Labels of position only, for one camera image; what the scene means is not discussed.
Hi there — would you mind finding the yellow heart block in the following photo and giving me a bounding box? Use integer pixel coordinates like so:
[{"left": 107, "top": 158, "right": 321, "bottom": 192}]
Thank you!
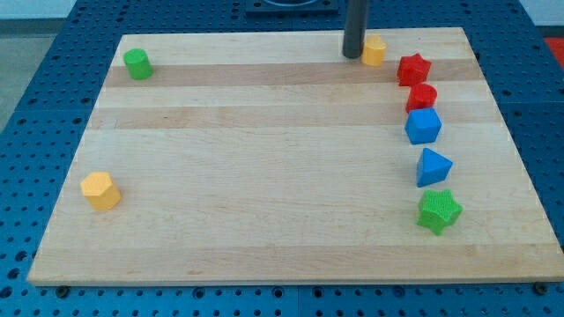
[{"left": 360, "top": 34, "right": 387, "bottom": 67}]

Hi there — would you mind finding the light wooden board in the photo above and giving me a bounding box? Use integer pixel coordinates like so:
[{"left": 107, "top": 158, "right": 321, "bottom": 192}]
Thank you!
[{"left": 28, "top": 27, "right": 563, "bottom": 286}]

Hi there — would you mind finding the blue cube block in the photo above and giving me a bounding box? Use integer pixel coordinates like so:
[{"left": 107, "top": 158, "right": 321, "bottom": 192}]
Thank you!
[{"left": 404, "top": 107, "right": 442, "bottom": 144}]

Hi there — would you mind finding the blue triangle block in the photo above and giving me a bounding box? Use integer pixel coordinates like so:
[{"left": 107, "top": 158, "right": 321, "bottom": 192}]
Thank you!
[{"left": 416, "top": 148, "right": 453, "bottom": 188}]

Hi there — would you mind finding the red cylinder block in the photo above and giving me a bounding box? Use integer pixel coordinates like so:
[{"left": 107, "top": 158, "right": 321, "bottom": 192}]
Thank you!
[{"left": 405, "top": 83, "right": 438, "bottom": 113}]

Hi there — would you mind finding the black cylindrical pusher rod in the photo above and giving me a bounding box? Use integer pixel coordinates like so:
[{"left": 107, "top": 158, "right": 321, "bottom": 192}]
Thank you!
[{"left": 342, "top": 0, "right": 369, "bottom": 59}]

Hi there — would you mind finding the red star block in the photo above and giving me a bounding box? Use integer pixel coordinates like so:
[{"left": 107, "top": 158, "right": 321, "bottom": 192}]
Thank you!
[{"left": 397, "top": 53, "right": 432, "bottom": 86}]

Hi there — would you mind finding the green star block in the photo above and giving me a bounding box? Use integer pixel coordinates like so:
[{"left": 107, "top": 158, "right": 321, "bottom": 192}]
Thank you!
[{"left": 417, "top": 189, "right": 464, "bottom": 236}]

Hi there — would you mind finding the green cylinder block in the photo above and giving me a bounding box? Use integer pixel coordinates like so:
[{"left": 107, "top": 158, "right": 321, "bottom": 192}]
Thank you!
[{"left": 123, "top": 48, "right": 153, "bottom": 80}]

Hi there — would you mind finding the yellow hexagon block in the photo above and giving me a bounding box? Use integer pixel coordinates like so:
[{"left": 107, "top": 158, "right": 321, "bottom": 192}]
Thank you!
[{"left": 80, "top": 172, "right": 122, "bottom": 211}]

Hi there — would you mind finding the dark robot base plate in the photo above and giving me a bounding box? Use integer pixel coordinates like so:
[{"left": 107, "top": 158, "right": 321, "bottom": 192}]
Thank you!
[{"left": 245, "top": 0, "right": 339, "bottom": 16}]

